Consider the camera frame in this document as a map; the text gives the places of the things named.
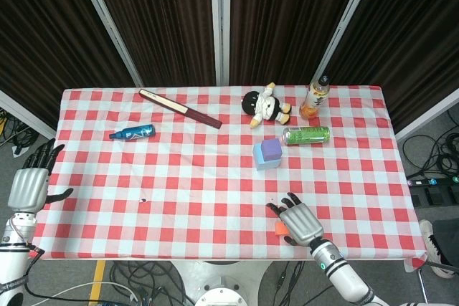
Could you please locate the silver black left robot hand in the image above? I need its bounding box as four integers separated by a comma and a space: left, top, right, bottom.
6, 138, 75, 214

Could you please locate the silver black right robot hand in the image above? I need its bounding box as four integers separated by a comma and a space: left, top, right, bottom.
265, 192, 323, 248

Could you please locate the medium purple cube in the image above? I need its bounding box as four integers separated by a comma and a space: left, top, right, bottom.
260, 138, 284, 162

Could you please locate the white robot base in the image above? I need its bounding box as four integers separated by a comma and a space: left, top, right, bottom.
171, 259, 273, 306

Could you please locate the large light blue cube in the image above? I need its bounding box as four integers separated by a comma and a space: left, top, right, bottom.
252, 142, 282, 172

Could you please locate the green drink can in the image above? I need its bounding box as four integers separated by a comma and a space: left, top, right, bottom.
282, 125, 331, 146

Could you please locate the red white checkered tablecloth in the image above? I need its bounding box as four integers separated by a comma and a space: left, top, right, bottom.
34, 85, 427, 261

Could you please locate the yellow floor tape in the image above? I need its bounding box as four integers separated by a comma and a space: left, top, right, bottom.
88, 259, 107, 306

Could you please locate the small blue bottle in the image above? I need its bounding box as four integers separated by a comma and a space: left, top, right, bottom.
108, 124, 156, 141

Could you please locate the black white plush doll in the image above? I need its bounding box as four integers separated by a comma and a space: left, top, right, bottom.
241, 82, 292, 130

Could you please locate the orange tea drink bottle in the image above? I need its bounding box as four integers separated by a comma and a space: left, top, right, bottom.
299, 75, 331, 120

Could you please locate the white black sneaker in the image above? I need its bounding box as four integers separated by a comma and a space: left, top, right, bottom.
418, 219, 456, 279

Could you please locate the black floor box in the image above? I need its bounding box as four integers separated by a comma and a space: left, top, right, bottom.
410, 188, 459, 207

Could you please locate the dark trouser leg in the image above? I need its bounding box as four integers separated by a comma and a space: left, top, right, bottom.
432, 218, 459, 271

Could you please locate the dark corrugated partition panel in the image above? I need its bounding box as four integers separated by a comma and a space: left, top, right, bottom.
0, 0, 137, 131
85, 0, 218, 87
229, 0, 366, 87
322, 0, 459, 131

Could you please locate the dark red folded fan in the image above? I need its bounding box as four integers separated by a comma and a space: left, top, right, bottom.
138, 88, 223, 130

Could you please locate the black floor cable bundle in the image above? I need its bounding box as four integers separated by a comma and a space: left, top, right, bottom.
107, 261, 197, 306
401, 108, 459, 180
0, 107, 40, 158

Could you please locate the black cable with inline switch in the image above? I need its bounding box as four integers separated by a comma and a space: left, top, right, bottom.
274, 261, 306, 306

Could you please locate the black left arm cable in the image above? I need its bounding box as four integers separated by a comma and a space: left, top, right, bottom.
23, 243, 47, 300

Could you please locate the white metal partition rail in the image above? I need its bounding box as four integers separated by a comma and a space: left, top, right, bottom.
0, 90, 57, 141
394, 89, 459, 142

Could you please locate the white floor cable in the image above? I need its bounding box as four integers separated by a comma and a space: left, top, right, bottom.
35, 282, 139, 305

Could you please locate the white metal partition post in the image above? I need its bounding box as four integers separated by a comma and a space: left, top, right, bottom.
70, 0, 145, 87
311, 0, 381, 87
209, 0, 232, 87

